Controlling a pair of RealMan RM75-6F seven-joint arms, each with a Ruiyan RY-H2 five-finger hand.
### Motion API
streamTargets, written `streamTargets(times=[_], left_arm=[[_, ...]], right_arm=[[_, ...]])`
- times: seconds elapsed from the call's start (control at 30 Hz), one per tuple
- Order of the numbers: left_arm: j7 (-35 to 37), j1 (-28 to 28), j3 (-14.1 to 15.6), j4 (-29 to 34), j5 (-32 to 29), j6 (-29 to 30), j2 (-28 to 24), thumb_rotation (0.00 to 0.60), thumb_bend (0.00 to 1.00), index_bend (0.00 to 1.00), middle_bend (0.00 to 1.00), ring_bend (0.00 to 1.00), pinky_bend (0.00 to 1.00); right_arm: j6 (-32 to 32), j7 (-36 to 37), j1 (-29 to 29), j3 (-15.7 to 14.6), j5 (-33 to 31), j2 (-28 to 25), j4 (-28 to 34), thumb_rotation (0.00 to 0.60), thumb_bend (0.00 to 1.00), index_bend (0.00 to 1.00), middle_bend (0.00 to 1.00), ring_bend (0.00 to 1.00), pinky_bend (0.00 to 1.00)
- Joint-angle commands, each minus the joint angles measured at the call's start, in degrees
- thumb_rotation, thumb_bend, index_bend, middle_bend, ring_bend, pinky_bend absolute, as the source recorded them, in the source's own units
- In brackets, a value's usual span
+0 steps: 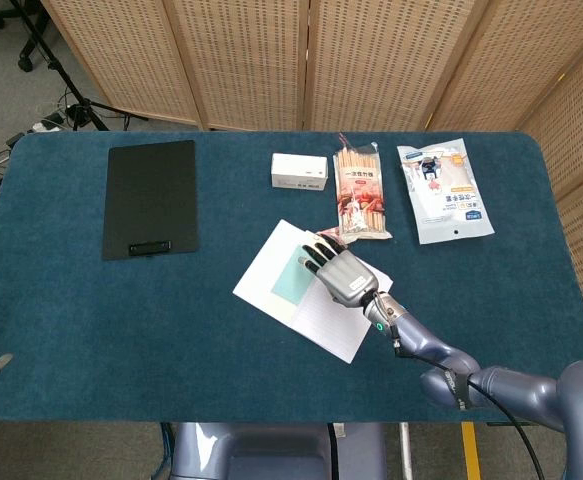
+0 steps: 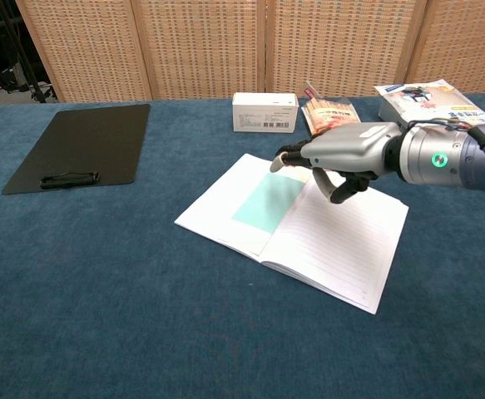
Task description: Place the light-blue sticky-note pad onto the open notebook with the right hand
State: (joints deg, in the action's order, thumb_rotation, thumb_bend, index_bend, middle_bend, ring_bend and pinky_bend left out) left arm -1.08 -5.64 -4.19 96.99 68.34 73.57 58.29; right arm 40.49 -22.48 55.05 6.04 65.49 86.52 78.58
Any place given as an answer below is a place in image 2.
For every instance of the black clipboard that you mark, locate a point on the black clipboard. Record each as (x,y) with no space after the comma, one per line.
(88,141)

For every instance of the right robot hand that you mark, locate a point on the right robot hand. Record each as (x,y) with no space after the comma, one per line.
(350,149)

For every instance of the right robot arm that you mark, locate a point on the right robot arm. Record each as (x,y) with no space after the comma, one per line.
(446,160)

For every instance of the white cardboard box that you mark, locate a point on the white cardboard box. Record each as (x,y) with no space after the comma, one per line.
(263,112)

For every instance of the black metal clipboard clip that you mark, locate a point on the black metal clipboard clip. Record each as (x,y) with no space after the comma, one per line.
(69,179)

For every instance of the black tripod stand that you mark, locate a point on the black tripod stand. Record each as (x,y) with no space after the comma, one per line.
(28,62)

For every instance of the blue velvet tablecloth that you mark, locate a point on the blue velvet tablecloth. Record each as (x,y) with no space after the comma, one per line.
(100,291)

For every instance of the white blue plastic package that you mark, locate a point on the white blue plastic package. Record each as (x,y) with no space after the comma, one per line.
(425,101)

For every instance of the bamboo chopsticks plastic bag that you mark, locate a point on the bamboo chopsticks plastic bag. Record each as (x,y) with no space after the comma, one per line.
(329,116)

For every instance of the light blue bookmark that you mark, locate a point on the light blue bookmark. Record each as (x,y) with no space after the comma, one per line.
(267,203)

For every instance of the open lined notebook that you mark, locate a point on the open lined notebook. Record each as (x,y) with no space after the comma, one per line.
(342,249)

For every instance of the woven wicker screen panel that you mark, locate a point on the woven wicker screen panel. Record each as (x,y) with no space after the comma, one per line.
(466,41)
(88,45)
(342,41)
(200,45)

